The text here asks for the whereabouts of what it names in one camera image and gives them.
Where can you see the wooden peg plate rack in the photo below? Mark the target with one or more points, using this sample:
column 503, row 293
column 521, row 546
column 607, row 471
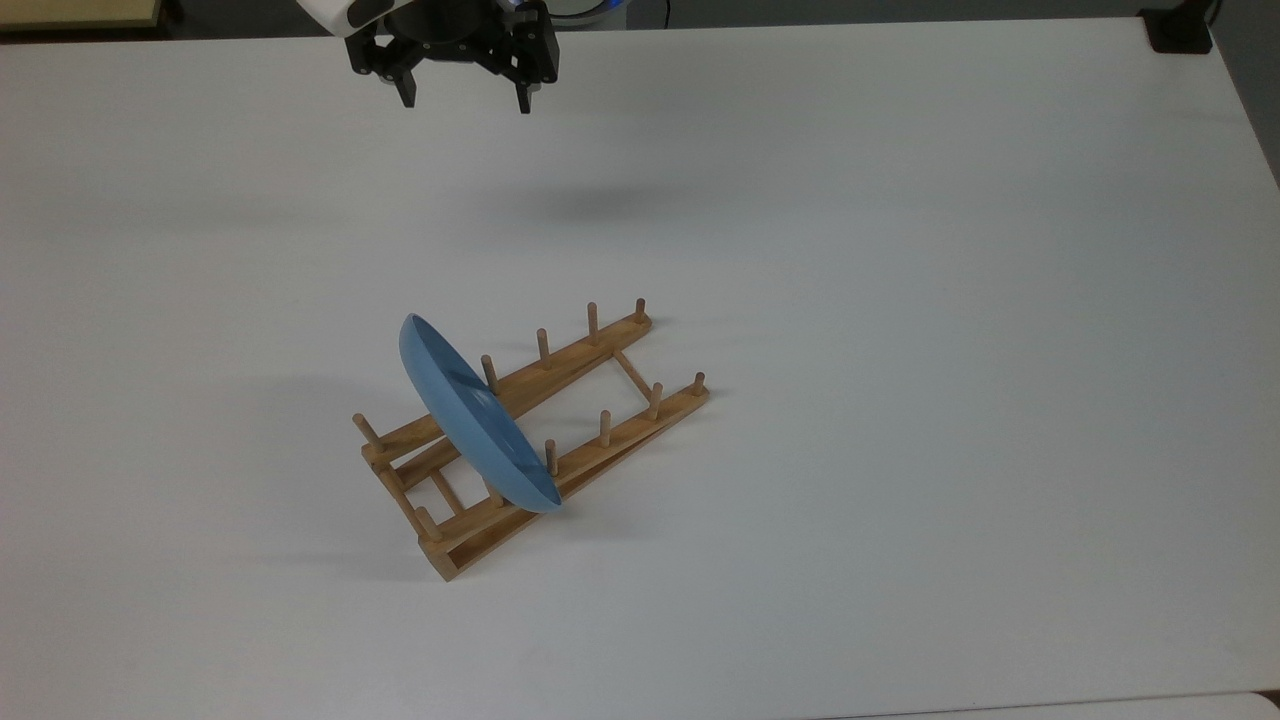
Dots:
column 560, row 365

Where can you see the light wooden desk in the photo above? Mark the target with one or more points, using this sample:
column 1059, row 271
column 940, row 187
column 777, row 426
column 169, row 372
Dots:
column 70, row 10

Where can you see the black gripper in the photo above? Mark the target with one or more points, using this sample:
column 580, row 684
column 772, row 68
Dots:
column 445, row 30

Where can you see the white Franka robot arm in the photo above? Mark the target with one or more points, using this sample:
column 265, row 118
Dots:
column 330, row 12

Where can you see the blue round plate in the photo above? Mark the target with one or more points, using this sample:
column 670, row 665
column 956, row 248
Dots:
column 470, row 410

